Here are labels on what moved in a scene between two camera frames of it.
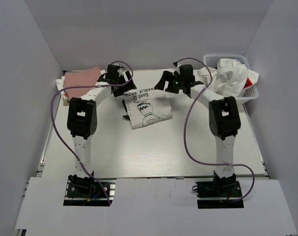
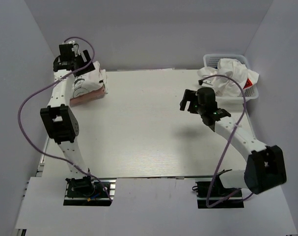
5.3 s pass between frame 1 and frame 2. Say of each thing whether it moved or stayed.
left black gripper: moved
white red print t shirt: stayed
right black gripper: moved
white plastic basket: stayed
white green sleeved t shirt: moved
